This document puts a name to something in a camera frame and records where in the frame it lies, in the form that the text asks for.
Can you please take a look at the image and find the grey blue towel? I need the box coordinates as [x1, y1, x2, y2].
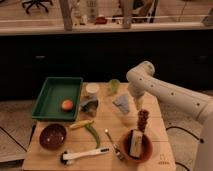
[113, 94, 130, 114]

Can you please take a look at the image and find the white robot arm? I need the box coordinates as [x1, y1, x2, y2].
[126, 61, 213, 171]

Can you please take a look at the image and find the green translucent cup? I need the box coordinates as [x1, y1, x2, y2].
[109, 79, 120, 94]

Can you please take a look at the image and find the black and white sponge block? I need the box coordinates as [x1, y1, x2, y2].
[129, 130, 143, 158]

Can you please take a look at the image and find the grey metal can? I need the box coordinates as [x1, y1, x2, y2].
[80, 97, 99, 117]

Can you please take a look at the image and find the green chili pepper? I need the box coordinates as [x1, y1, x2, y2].
[85, 124, 100, 149]

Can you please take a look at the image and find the yellow corn cob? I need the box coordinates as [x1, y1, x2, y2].
[69, 120, 94, 130]

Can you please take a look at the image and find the orange peach fruit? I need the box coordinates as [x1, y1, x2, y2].
[61, 99, 74, 111]

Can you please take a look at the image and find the green plastic tray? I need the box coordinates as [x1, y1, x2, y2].
[32, 77, 83, 121]

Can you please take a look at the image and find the red object on shelf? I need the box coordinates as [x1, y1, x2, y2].
[95, 17, 107, 25]

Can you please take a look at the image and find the dark purple bowl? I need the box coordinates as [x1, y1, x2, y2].
[39, 124, 66, 150]

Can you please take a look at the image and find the white dish brush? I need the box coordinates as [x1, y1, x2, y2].
[60, 148, 109, 165]

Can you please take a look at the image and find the black office chair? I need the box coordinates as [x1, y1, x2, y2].
[22, 0, 53, 14]

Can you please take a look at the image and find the black cable on floor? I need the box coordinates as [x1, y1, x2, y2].
[166, 125, 201, 143]

